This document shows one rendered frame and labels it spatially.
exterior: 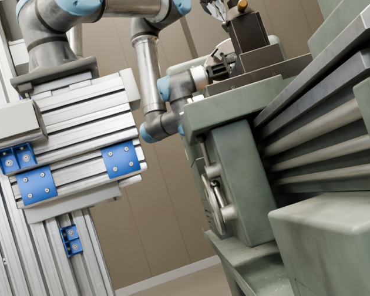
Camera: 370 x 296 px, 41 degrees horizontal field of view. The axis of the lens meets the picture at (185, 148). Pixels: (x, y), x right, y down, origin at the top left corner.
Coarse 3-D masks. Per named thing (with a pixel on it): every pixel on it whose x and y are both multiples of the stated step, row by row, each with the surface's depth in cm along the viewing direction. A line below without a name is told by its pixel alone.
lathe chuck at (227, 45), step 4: (228, 40) 182; (220, 44) 182; (224, 44) 182; (228, 44) 182; (232, 44) 182; (216, 48) 184; (224, 48) 182; (228, 48) 182; (232, 48) 182; (212, 52) 185; (228, 52) 181; (208, 56) 181; (208, 60) 181; (212, 60) 181; (216, 60) 181; (204, 64) 181; (208, 64) 181; (212, 64) 181
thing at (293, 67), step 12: (288, 60) 115; (300, 60) 115; (312, 60) 115; (252, 72) 115; (264, 72) 115; (276, 72) 115; (288, 72) 115; (300, 72) 115; (216, 84) 115; (228, 84) 115; (240, 84) 115; (204, 96) 122
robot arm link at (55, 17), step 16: (48, 0) 127; (64, 0) 125; (80, 0) 125; (96, 0) 128; (112, 0) 138; (128, 0) 143; (144, 0) 148; (160, 0) 154; (176, 0) 156; (48, 16) 129; (64, 16) 128; (80, 16) 129; (96, 16) 134; (112, 16) 143; (128, 16) 148; (144, 16) 154; (160, 16) 157; (176, 16) 161
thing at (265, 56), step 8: (264, 48) 117; (272, 48) 117; (280, 48) 117; (240, 56) 117; (248, 56) 117; (256, 56) 117; (264, 56) 117; (272, 56) 117; (280, 56) 117; (240, 64) 118; (248, 64) 117; (256, 64) 117; (264, 64) 117; (272, 64) 117; (232, 72) 132; (240, 72) 121
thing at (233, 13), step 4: (232, 8) 123; (236, 8) 123; (248, 8) 123; (228, 12) 124; (232, 12) 123; (236, 12) 122; (240, 12) 122; (244, 12) 122; (248, 12) 122; (252, 12) 123; (228, 16) 123; (232, 16) 122; (236, 16) 122; (228, 20) 123; (228, 24) 126
